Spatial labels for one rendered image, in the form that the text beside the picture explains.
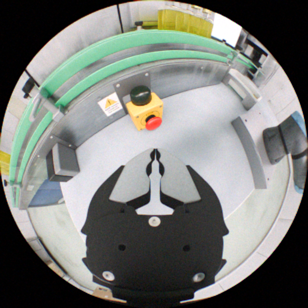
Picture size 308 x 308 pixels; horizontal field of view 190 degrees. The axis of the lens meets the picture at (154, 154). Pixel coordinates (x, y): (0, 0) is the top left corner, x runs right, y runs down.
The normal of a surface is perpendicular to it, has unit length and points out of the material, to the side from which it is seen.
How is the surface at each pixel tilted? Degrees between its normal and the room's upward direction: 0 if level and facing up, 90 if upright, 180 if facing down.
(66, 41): 90
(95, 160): 0
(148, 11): 90
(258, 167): 90
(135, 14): 90
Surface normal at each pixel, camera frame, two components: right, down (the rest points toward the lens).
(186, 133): -0.02, -0.23
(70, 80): 0.50, 0.84
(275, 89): -0.87, 0.48
